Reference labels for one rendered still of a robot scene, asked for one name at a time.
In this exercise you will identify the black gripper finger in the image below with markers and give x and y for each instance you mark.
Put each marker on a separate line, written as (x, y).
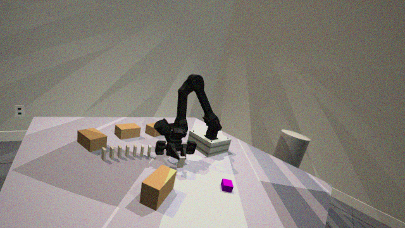
(172, 152)
(184, 150)

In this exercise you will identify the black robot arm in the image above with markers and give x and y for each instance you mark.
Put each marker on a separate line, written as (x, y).
(179, 128)

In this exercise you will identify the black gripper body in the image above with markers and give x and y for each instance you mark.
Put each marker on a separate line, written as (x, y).
(160, 146)

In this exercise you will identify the purple block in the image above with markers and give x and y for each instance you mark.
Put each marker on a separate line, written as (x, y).
(226, 185)

